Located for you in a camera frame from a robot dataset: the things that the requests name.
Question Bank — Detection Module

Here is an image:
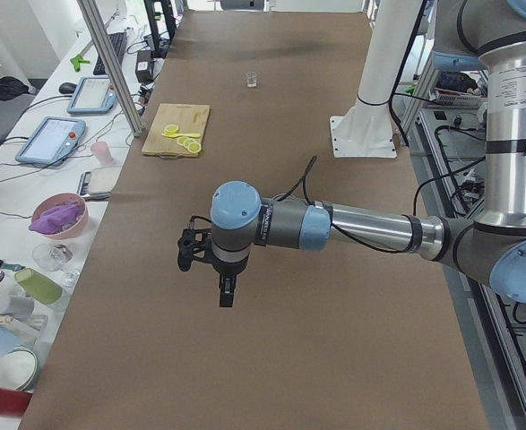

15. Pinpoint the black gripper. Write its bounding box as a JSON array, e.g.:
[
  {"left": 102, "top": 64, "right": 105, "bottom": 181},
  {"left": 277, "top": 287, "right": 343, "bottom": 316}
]
[{"left": 212, "top": 257, "right": 248, "bottom": 307}]

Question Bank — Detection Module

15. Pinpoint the small clear glass cup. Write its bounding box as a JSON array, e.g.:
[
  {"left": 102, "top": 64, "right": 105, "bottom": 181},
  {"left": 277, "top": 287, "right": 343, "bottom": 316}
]
[{"left": 246, "top": 71, "right": 258, "bottom": 89}]

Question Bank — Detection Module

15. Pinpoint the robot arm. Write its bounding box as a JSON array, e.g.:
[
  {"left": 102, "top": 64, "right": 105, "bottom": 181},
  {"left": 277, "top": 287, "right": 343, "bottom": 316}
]
[{"left": 204, "top": 1, "right": 526, "bottom": 307}]

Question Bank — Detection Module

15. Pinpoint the green cup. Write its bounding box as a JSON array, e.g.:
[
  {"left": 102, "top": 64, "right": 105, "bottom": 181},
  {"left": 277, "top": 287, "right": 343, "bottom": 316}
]
[{"left": 13, "top": 268, "right": 63, "bottom": 305}]

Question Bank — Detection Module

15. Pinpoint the pink cup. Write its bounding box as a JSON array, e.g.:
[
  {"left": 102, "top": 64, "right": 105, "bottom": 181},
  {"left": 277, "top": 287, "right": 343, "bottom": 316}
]
[{"left": 91, "top": 141, "right": 114, "bottom": 166}]

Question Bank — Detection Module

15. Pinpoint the grey cup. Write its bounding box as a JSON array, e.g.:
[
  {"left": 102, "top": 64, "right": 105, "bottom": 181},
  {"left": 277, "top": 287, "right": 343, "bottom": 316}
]
[{"left": 0, "top": 296, "right": 34, "bottom": 320}]

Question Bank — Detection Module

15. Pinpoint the red cup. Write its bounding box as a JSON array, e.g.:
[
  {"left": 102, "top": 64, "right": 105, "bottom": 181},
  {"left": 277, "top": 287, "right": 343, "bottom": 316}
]
[{"left": 0, "top": 387, "right": 32, "bottom": 417}]

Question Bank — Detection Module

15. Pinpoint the yellow plastic knife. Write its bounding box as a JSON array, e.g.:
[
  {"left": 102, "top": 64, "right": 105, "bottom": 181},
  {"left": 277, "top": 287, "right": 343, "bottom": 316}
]
[{"left": 161, "top": 133, "right": 202, "bottom": 139}]

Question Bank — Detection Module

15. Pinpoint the lemon slice on knife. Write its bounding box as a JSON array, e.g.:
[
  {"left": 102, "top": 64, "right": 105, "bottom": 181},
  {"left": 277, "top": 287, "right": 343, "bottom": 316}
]
[{"left": 163, "top": 125, "right": 179, "bottom": 136}]

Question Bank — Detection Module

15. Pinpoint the wooden cutting board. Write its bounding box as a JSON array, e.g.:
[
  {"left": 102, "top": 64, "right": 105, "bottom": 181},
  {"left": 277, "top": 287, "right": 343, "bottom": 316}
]
[{"left": 142, "top": 103, "right": 211, "bottom": 159}]

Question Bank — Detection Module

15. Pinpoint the wine glass lying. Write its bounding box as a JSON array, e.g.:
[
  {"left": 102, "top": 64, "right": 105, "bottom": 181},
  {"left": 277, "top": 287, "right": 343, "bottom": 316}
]
[{"left": 31, "top": 243, "right": 80, "bottom": 288}]

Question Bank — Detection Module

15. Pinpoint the purple cloth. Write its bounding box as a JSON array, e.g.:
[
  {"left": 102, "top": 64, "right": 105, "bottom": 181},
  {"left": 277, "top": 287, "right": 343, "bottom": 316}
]
[{"left": 29, "top": 202, "right": 82, "bottom": 235}]

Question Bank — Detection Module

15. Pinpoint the pink bowl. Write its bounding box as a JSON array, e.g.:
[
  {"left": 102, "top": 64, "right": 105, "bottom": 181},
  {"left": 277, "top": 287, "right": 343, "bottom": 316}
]
[{"left": 28, "top": 193, "right": 89, "bottom": 240}]

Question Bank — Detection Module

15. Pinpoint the white green-rimmed bowl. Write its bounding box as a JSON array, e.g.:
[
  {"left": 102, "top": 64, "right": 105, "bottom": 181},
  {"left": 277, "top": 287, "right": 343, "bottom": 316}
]
[{"left": 0, "top": 348, "right": 39, "bottom": 391}]

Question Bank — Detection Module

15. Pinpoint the teach pendant near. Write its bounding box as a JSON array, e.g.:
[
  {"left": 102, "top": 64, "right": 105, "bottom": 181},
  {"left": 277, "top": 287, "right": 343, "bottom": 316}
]
[{"left": 15, "top": 116, "right": 87, "bottom": 166}]

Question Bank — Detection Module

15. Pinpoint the teach pendant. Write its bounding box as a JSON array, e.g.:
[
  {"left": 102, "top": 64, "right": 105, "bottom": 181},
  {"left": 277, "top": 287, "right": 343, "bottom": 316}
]
[
  {"left": 66, "top": 75, "right": 117, "bottom": 116},
  {"left": 15, "top": 116, "right": 87, "bottom": 166}
]

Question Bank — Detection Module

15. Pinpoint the black power adapter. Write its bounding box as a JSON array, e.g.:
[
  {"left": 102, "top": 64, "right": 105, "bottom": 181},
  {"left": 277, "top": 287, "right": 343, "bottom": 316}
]
[{"left": 135, "top": 50, "right": 154, "bottom": 83}]

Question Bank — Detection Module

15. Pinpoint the teach pendant far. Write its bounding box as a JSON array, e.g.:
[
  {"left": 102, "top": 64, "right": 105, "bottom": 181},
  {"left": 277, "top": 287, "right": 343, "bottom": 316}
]
[{"left": 66, "top": 75, "right": 117, "bottom": 116}]

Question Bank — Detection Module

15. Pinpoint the black computer mouse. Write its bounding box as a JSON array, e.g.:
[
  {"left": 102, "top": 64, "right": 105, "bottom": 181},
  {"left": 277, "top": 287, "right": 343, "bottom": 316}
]
[{"left": 58, "top": 82, "right": 77, "bottom": 95}]

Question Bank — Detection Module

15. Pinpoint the black keyboard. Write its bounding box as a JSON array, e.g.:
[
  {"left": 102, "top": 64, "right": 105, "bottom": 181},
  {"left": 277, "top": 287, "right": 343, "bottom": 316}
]
[{"left": 92, "top": 31, "right": 129, "bottom": 76}]

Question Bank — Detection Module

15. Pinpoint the green clamp tool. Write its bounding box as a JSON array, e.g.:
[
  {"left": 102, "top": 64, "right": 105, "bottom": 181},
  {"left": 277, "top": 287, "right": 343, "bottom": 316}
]
[{"left": 70, "top": 54, "right": 91, "bottom": 73}]

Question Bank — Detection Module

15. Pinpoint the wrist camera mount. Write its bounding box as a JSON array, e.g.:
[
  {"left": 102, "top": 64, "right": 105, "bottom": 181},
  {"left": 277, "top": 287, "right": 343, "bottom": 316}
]
[{"left": 177, "top": 215, "right": 213, "bottom": 271}]

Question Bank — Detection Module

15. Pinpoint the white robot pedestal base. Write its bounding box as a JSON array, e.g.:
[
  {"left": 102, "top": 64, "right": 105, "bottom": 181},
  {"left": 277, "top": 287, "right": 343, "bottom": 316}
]
[{"left": 330, "top": 0, "right": 426, "bottom": 159}]

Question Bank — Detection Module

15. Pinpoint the aluminium frame post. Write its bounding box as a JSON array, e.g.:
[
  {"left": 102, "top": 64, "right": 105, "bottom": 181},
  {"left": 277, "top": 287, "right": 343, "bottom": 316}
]
[{"left": 77, "top": 0, "right": 143, "bottom": 137}]

